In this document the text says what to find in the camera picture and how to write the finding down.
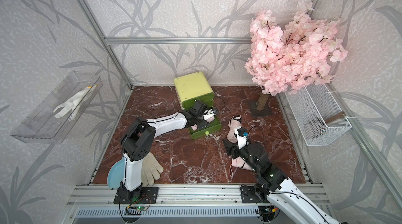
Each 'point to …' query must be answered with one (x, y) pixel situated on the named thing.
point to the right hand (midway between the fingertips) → (228, 136)
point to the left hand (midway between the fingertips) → (204, 114)
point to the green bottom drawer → (212, 127)
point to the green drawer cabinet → (190, 88)
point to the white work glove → (151, 168)
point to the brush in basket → (334, 117)
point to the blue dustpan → (116, 174)
